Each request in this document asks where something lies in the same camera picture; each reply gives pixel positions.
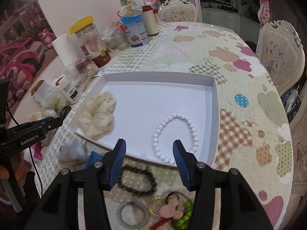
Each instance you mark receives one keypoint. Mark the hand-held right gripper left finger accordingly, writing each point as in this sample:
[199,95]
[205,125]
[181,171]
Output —
[118,159]

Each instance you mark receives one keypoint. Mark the white paper towel roll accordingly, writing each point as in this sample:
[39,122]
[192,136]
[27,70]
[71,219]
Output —
[63,50]

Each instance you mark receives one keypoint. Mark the white bottle with red cap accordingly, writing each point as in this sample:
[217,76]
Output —
[69,91]

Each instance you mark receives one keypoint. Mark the yellow lid glass jar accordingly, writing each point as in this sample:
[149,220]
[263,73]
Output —
[92,45]

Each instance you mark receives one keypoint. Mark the cream carved floral chair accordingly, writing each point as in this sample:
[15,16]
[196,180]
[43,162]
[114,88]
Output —
[178,10]
[278,57]

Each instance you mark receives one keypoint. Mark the clear bag with yellow contents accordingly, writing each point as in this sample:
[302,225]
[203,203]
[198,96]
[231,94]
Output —
[54,103]

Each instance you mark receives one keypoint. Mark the silver wrapped can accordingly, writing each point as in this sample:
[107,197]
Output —
[40,92]

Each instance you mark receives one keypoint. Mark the clear bag of snacks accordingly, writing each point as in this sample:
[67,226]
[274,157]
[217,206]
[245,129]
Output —
[84,67]

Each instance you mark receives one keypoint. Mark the cream bottle with red cap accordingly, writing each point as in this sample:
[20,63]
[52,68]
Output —
[150,21]

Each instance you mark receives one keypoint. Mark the pink hanging cloth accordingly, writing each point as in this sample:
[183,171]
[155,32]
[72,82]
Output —
[263,7]

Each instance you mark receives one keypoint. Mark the foil blister pack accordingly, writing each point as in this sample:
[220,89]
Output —
[102,70]

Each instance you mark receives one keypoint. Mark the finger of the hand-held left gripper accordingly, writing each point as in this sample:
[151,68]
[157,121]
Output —
[55,124]
[43,121]

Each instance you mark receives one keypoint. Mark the dark blue piece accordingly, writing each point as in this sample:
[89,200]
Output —
[94,159]

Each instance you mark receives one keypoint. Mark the patchwork quilted tablecloth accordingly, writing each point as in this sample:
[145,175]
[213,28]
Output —
[239,76]

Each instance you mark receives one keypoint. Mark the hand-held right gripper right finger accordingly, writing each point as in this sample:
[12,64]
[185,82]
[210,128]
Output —
[181,164]

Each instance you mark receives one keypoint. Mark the blue tissue box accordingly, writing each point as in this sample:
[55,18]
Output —
[292,105]

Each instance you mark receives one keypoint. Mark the white shallow box tray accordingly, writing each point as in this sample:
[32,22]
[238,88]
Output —
[144,95]

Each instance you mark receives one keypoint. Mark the cream dotted scrunchie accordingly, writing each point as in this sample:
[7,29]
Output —
[98,115]

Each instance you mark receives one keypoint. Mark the small empty glass jar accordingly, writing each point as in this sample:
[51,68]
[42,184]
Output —
[120,40]

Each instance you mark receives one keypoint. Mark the blue and white tin can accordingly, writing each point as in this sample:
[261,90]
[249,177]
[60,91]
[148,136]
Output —
[135,31]

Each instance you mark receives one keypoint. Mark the light blue fluffy scrunchie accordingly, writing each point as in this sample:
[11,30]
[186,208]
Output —
[72,151]

